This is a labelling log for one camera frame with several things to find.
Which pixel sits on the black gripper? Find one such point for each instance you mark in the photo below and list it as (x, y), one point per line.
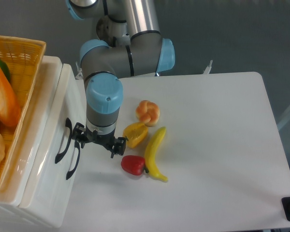
(116, 146)

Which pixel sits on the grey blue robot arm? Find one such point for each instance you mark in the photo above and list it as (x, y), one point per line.
(104, 91)

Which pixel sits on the white drawer cabinet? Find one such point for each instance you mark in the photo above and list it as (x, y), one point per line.
(23, 157)

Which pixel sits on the yellow bell pepper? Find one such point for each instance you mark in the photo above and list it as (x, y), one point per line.
(135, 133)

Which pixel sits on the red bell pepper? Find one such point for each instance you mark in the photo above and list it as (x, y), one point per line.
(134, 165)

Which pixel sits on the yellow banana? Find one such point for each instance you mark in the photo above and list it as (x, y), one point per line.
(150, 155)

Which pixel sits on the knotted bread bun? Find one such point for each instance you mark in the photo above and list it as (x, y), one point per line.
(148, 113)

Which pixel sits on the orange baguette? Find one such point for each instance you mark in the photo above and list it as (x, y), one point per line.
(10, 111)

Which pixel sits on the yellow woven basket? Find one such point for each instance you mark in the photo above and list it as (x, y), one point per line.
(23, 58)

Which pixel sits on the green pepper in basket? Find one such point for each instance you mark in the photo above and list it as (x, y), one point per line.
(5, 70)

